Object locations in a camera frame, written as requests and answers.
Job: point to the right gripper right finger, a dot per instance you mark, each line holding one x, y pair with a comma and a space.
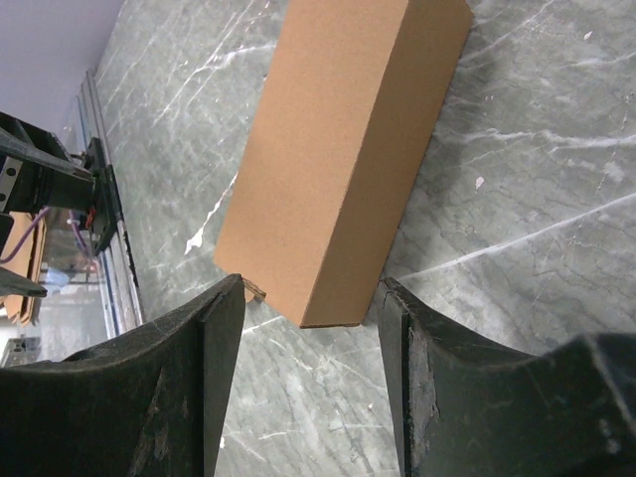
464, 405

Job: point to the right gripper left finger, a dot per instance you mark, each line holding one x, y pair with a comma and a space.
150, 402

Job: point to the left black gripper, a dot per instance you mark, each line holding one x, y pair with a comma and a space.
36, 172

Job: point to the brown cardboard box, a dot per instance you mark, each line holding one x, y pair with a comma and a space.
350, 101

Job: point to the aluminium rail frame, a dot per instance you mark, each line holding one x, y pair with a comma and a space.
117, 278

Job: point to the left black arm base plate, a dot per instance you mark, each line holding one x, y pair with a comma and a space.
103, 215

